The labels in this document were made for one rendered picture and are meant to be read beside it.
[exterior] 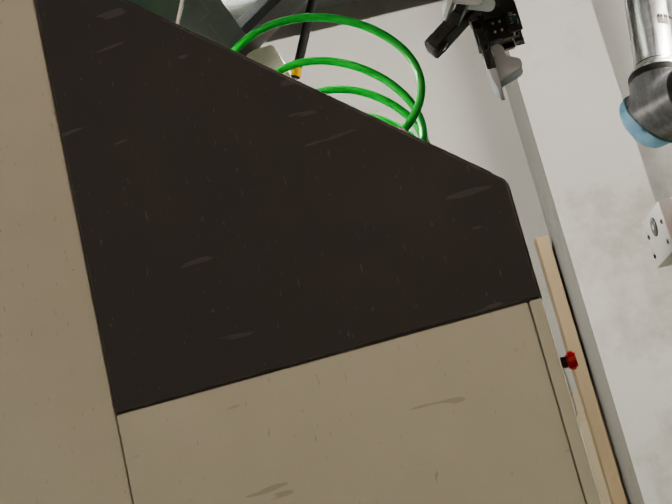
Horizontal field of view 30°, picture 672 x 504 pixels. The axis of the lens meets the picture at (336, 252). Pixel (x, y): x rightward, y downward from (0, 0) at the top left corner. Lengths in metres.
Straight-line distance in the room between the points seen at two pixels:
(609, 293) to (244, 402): 2.35
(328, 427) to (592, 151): 2.49
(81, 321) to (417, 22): 2.78
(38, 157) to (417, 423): 0.65
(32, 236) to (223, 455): 0.41
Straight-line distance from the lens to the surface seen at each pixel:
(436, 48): 2.20
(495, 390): 1.59
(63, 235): 1.77
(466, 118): 4.22
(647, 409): 3.83
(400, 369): 1.61
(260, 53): 2.53
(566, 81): 4.06
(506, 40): 2.21
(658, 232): 2.24
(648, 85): 2.42
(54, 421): 1.73
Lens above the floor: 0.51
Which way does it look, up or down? 14 degrees up
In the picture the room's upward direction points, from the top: 14 degrees counter-clockwise
